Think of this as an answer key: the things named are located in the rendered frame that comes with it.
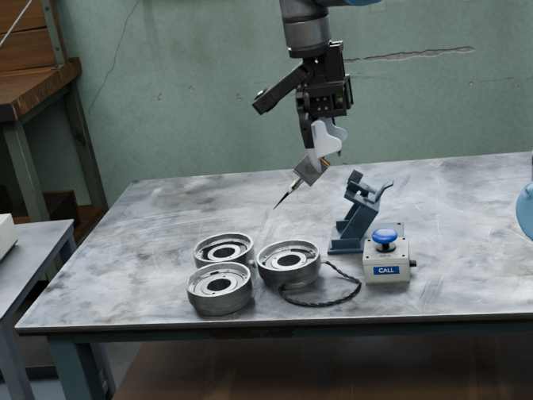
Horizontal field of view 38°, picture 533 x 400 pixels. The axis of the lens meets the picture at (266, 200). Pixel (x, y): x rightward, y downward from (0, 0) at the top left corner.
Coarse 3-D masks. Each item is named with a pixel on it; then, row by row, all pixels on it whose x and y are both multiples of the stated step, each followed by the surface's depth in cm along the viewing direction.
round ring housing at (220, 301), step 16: (208, 272) 127; (224, 272) 126; (240, 272) 125; (192, 288) 123; (208, 288) 123; (224, 288) 125; (240, 288) 118; (192, 304) 120; (208, 304) 118; (224, 304) 118; (240, 304) 120
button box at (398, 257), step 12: (372, 240) 125; (396, 240) 124; (372, 252) 121; (384, 252) 121; (396, 252) 120; (408, 252) 122; (372, 264) 120; (384, 264) 119; (396, 264) 119; (408, 264) 119; (372, 276) 120; (384, 276) 120; (396, 276) 120; (408, 276) 119
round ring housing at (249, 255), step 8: (208, 240) 136; (216, 240) 137; (224, 240) 136; (240, 240) 135; (248, 240) 134; (200, 248) 135; (216, 248) 134; (224, 248) 134; (232, 248) 134; (248, 248) 130; (200, 256) 132; (208, 256) 132; (216, 256) 134; (224, 256) 135; (232, 256) 130; (240, 256) 128; (248, 256) 129; (200, 264) 129; (208, 264) 128; (248, 264) 130
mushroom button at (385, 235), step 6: (384, 228) 122; (372, 234) 121; (378, 234) 120; (384, 234) 120; (390, 234) 120; (396, 234) 120; (378, 240) 119; (384, 240) 119; (390, 240) 119; (384, 246) 121
